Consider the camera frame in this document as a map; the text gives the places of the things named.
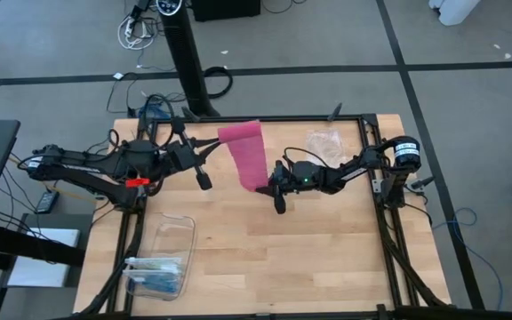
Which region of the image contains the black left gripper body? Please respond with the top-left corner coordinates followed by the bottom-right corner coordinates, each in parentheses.
top-left (164, 116), bottom-right (215, 191)

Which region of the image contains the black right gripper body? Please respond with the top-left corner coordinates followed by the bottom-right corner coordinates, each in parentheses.
top-left (269, 158), bottom-right (300, 216)

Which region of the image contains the pink elastic bandage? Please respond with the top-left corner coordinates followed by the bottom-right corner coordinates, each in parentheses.
top-left (217, 119), bottom-right (270, 193)

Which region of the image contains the clear zip bag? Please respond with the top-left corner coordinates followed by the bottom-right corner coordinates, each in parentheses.
top-left (305, 128), bottom-right (348, 168)

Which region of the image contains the bagged green bandage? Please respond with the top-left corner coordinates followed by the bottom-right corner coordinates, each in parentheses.
top-left (122, 256), bottom-right (185, 275)

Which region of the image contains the bagged blue bandage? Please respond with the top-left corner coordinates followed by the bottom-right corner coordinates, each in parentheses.
top-left (124, 268), bottom-right (184, 295)

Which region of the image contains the clear plastic bin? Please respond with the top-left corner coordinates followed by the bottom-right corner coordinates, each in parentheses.
top-left (124, 212), bottom-right (197, 300)

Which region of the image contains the black tower fan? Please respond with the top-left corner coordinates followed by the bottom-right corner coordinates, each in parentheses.
top-left (155, 0), bottom-right (221, 119)

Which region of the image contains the black box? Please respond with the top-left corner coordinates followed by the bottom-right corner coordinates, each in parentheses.
top-left (191, 0), bottom-right (261, 23)

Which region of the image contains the grey cabinet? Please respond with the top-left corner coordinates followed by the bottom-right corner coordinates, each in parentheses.
top-left (5, 212), bottom-right (93, 289)

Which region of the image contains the black power adapter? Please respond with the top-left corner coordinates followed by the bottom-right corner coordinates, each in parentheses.
top-left (35, 189), bottom-right (60, 215)

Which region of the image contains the white trash bin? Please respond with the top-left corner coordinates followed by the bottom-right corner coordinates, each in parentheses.
top-left (428, 0), bottom-right (482, 27)

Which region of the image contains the black frame clamp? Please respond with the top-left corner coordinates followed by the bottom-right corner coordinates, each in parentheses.
top-left (180, 106), bottom-right (201, 124)
top-left (326, 102), bottom-right (343, 122)

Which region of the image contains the blue floor cable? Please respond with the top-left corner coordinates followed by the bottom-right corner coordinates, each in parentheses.
top-left (431, 206), bottom-right (505, 311)
top-left (139, 105), bottom-right (173, 120)

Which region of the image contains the black coiled cable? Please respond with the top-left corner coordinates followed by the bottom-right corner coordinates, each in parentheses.
top-left (202, 65), bottom-right (234, 100)

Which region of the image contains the black aluminium table frame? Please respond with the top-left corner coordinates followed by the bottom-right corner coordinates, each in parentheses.
top-left (76, 113), bottom-right (455, 320)

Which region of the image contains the yellow cable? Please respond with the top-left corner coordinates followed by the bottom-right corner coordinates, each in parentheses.
top-left (9, 156), bottom-right (98, 206)

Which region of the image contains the white cable bundle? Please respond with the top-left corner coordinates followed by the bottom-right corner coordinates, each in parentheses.
top-left (116, 15), bottom-right (156, 51)

